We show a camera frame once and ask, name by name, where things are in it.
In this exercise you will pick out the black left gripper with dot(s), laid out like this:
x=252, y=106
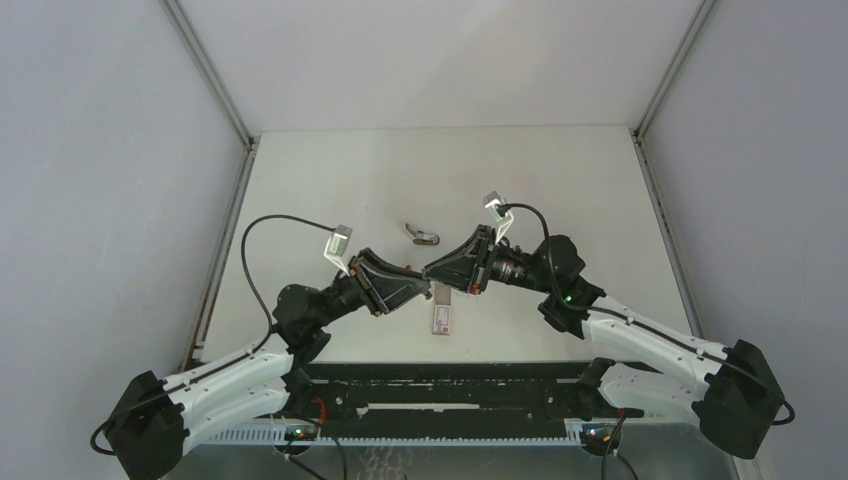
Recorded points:
x=380, y=285

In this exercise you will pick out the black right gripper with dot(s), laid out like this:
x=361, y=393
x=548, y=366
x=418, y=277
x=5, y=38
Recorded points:
x=469, y=267

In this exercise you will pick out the red white staples box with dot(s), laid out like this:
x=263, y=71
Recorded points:
x=442, y=314

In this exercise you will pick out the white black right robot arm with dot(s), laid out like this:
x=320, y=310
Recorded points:
x=729, y=393

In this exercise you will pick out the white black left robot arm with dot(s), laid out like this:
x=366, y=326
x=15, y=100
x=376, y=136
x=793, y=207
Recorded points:
x=158, y=421

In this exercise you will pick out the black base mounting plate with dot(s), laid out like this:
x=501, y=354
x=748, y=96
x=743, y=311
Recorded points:
x=462, y=402

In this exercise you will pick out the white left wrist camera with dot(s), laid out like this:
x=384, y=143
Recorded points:
x=336, y=246

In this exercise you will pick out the front aluminium rail assembly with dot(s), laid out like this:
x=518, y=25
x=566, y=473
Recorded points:
x=291, y=434

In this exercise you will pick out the aluminium frame rail right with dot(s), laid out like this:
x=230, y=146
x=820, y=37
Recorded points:
x=641, y=136

